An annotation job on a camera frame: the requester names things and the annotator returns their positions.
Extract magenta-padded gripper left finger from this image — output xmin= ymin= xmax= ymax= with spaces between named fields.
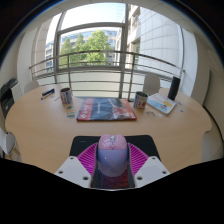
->
xmin=54 ymin=142 xmax=99 ymax=190

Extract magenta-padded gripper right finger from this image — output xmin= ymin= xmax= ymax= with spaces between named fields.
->
xmin=127 ymin=142 xmax=171 ymax=190

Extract pink lilac computer mouse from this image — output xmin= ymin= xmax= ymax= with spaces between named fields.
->
xmin=96 ymin=133 xmax=129 ymax=178

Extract black mouse pad red-blue print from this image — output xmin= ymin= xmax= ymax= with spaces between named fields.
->
xmin=68 ymin=134 xmax=162 ymax=190

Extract red and blue magazine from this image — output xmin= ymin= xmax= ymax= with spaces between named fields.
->
xmin=76 ymin=97 xmax=138 ymax=122

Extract printed mug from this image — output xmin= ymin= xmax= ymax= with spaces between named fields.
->
xmin=133 ymin=91 xmax=149 ymax=110
xmin=59 ymin=87 xmax=74 ymax=105

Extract white chair wooden legs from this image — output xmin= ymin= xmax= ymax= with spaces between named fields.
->
xmin=0 ymin=127 xmax=17 ymax=157

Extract black cylindrical speaker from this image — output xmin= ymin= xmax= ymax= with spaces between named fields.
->
xmin=167 ymin=76 xmax=182 ymax=101

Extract black printer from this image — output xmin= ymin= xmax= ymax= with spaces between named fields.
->
xmin=0 ymin=77 xmax=19 ymax=118

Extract grey metal balcony railing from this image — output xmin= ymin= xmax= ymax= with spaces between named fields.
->
xmin=28 ymin=50 xmax=185 ymax=101

